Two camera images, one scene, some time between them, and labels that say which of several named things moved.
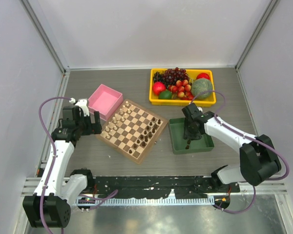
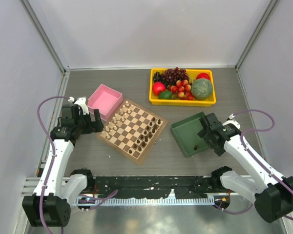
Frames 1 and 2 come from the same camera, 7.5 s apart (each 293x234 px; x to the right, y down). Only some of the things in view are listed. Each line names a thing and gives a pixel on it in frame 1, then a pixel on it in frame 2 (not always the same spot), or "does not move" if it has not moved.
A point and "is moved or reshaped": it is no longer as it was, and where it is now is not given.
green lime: x=165 y=95 does not move
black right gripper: x=187 y=134 → x=217 y=148
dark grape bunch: x=170 y=76 does not move
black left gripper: x=93 y=128 does not move
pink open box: x=105 y=101 does not move
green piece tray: x=177 y=127 is moved or reshaped
